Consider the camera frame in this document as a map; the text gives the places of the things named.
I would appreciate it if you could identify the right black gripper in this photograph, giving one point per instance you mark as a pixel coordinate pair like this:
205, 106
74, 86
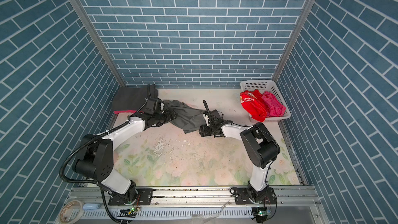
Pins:
203, 131

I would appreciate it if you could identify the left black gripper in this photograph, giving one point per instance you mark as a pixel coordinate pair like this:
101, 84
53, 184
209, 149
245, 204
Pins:
168, 117

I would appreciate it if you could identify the white plastic laundry basket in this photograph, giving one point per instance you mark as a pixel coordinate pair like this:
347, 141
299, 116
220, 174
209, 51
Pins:
262, 86

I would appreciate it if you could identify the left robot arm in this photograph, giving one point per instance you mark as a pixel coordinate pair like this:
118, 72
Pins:
95, 160

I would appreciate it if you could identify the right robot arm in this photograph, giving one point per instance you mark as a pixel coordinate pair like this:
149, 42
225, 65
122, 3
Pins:
261, 148

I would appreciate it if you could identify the folded dark grey t shirt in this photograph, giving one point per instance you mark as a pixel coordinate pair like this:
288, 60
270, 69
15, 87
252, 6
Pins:
132, 98

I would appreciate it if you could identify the folded pink t shirt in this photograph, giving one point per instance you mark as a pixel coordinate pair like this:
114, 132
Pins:
125, 111

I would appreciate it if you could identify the red printed t shirt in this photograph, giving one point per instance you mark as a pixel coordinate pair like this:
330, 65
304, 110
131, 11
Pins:
253, 103

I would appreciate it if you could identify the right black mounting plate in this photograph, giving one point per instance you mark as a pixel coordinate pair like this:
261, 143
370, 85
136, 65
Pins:
245, 196

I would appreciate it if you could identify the black mounting plate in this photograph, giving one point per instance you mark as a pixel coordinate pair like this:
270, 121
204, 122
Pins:
141, 196
245, 196

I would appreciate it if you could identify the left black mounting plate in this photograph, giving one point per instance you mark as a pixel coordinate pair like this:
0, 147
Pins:
141, 196

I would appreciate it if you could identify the white ventilation grille strip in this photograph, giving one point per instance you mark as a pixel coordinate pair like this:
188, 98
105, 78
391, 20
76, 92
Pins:
186, 213

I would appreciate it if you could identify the left green circuit board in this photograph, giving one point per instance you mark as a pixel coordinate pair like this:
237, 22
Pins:
128, 212

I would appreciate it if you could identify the green circuit board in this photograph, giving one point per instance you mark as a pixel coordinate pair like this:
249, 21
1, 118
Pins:
128, 212
260, 214

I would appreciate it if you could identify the right green circuit board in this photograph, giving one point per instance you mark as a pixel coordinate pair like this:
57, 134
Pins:
260, 214

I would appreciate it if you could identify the roll of clear tape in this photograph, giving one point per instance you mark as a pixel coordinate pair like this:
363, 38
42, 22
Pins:
71, 213

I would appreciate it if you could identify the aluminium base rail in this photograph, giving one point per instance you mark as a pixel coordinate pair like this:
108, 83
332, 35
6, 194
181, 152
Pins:
213, 196

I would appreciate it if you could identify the left corner aluminium post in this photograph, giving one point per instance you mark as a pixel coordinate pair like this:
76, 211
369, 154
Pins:
87, 23

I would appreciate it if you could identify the corner aluminium post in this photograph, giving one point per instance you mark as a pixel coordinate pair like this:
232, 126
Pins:
87, 23
293, 38

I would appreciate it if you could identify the right corner aluminium post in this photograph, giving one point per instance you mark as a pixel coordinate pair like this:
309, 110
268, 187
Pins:
293, 38

